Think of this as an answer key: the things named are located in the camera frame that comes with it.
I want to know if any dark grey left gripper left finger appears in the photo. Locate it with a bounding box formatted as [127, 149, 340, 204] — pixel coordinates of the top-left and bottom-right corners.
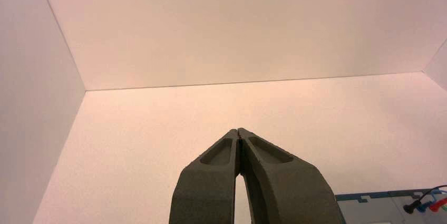
[169, 129, 241, 224]

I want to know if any red banana plug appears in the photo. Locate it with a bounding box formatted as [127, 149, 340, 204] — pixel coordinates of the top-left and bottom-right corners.
[429, 197, 447, 212]

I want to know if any black wire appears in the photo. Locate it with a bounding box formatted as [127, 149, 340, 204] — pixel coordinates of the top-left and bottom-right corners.
[419, 184, 447, 204]

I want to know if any blue grey control panel board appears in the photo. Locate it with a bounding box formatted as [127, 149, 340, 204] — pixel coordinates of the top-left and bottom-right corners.
[335, 189, 447, 224]

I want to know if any blue banana plug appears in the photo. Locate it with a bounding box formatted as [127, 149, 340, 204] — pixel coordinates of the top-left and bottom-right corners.
[417, 199, 437, 213]

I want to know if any black banana plug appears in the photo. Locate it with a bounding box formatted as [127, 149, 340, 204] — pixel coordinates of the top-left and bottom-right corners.
[403, 199, 425, 215]

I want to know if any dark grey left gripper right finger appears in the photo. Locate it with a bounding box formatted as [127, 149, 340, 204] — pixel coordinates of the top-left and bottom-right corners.
[239, 128, 346, 224]

